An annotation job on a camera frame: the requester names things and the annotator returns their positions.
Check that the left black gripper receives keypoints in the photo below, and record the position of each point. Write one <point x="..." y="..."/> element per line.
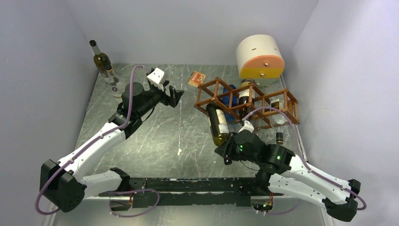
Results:
<point x="167" y="100"/>

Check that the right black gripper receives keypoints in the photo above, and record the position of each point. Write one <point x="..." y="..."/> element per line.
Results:
<point x="226" y="149"/>

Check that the dark green black-capped bottle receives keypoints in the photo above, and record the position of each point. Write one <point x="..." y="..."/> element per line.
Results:
<point x="218" y="124"/>

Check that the clear round liquor bottle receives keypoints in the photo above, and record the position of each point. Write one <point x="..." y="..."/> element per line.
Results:
<point x="115" y="83"/>

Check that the dark gold-capped wine bottle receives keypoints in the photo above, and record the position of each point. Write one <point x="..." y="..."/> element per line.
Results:
<point x="244" y="95"/>

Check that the clear square black-capped bottle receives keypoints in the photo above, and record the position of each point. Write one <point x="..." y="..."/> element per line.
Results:
<point x="278" y="120"/>

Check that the olive green wine bottle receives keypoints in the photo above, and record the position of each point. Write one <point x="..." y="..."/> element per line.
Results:
<point x="99" y="58"/>

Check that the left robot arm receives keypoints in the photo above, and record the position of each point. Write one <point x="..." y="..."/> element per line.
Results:
<point x="65" y="183"/>

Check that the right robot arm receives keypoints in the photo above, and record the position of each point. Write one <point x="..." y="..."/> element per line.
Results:
<point x="282" y="171"/>

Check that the brown wooden wine rack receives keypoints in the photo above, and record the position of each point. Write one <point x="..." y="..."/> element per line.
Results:
<point x="221" y="94"/>

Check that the small orange card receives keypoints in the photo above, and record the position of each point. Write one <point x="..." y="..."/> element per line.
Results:
<point x="196" y="79"/>

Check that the cream orange cylinder container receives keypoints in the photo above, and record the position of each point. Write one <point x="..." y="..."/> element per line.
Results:
<point x="258" y="57"/>

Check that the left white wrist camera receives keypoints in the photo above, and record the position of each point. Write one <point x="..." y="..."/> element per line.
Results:
<point x="157" y="78"/>

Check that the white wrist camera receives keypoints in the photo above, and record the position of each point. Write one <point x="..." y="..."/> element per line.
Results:
<point x="246" y="126"/>
<point x="157" y="78"/>

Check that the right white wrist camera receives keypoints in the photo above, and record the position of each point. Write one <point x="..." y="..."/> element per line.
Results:
<point x="246" y="126"/>

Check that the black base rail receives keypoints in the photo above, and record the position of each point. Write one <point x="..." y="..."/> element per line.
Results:
<point x="194" y="191"/>

